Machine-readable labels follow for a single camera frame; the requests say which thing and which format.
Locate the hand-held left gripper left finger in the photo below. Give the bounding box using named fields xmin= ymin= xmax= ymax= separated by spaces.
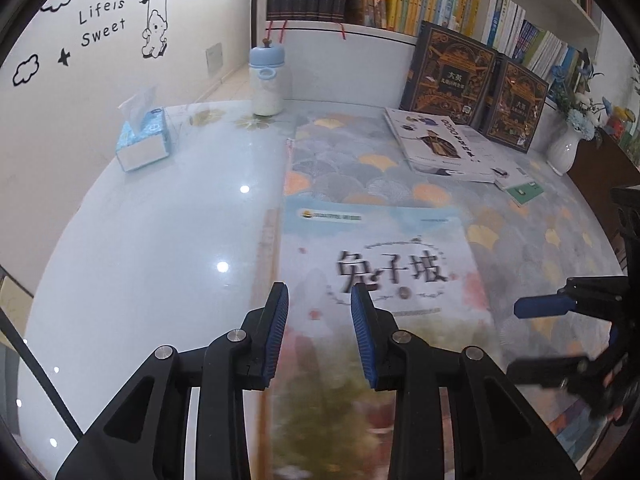
xmin=55 ymin=282 xmax=291 ymax=480

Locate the white book with robed figure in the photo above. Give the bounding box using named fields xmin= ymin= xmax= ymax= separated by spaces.
xmin=384 ymin=107 xmax=501 ymax=173

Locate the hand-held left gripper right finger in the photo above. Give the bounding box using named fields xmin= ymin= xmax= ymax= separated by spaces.
xmin=350 ymin=283 xmax=581 ymax=480

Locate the white vase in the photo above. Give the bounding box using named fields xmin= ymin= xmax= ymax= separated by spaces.
xmin=546 ymin=125 xmax=581 ymax=176

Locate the teal green book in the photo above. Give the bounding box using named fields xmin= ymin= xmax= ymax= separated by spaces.
xmin=506 ymin=180 xmax=545 ymax=208

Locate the white book with bird picture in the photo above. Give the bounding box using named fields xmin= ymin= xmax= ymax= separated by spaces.
xmin=492 ymin=162 xmax=531 ymax=188

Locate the brown wooden cabinet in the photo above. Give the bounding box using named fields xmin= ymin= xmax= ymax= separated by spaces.
xmin=565 ymin=130 xmax=640 ymax=271

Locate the row of yellow green books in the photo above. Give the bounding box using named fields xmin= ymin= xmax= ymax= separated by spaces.
xmin=399 ymin=0 xmax=485 ymax=47

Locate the row of white blue books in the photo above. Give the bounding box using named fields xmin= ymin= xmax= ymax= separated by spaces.
xmin=484 ymin=0 xmax=582 ymax=83

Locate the white bottle with blue lid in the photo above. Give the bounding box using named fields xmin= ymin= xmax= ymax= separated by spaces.
xmin=248 ymin=35 xmax=287 ymax=117

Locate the blue white flower bouquet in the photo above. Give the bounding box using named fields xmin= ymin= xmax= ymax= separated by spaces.
xmin=552 ymin=47 xmax=613 ymax=143

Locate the white bookshelf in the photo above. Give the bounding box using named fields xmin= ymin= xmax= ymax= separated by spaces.
xmin=250 ymin=0 xmax=608 ymax=111

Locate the white wall panel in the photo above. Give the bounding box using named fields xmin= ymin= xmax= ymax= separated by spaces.
xmin=205 ymin=42 xmax=225 ymax=78

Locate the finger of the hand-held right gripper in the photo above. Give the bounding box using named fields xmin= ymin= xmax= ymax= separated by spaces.
xmin=506 ymin=355 xmax=608 ymax=393
xmin=514 ymin=276 xmax=633 ymax=321

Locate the blue tissue box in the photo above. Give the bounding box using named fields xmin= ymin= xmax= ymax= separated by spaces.
xmin=115 ymin=85 xmax=171 ymax=173

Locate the large dark ornate book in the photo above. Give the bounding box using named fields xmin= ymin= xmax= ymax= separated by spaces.
xmin=400 ymin=21 xmax=501 ymax=128
xmin=485 ymin=55 xmax=551 ymax=155

